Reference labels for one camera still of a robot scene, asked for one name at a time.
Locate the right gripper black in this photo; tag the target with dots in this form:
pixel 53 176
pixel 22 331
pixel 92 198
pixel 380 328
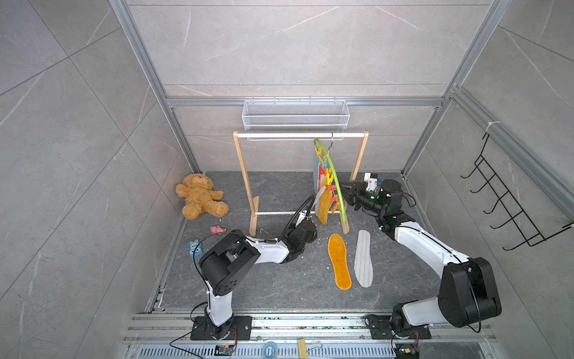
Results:
pixel 353 196

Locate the wooden clothes rack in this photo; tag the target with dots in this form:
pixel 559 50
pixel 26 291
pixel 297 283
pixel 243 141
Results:
pixel 276 193

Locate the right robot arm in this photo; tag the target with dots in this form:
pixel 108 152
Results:
pixel 468 293

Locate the white wire mesh basket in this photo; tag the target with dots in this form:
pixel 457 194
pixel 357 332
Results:
pixel 295 116

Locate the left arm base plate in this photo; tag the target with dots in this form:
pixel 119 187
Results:
pixel 237 327

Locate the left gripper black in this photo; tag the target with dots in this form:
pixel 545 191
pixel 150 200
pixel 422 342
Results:
pixel 312 238

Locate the aluminium floor rail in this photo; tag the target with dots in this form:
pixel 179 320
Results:
pixel 276 334

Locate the brown teddy bear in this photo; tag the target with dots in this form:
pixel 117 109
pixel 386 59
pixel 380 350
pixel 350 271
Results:
pixel 197 190

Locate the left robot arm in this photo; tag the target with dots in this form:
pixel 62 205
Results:
pixel 227 262

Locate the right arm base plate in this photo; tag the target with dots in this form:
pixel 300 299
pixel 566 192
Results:
pixel 389 327

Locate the small blue toy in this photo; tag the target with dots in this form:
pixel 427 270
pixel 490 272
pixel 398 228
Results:
pixel 195 249

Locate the orange fuzzy insole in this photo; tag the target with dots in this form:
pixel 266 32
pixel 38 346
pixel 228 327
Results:
pixel 337 252

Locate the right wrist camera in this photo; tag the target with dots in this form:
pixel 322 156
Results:
pixel 371 180

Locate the green clip hanger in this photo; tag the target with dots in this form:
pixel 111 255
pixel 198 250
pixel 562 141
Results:
pixel 326 170

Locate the black wall hook rack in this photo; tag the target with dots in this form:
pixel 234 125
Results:
pixel 515 214

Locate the small pink toy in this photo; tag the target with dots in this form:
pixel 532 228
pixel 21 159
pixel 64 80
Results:
pixel 217 230

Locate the white striped insole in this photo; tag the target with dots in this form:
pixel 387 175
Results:
pixel 316 203
pixel 363 268

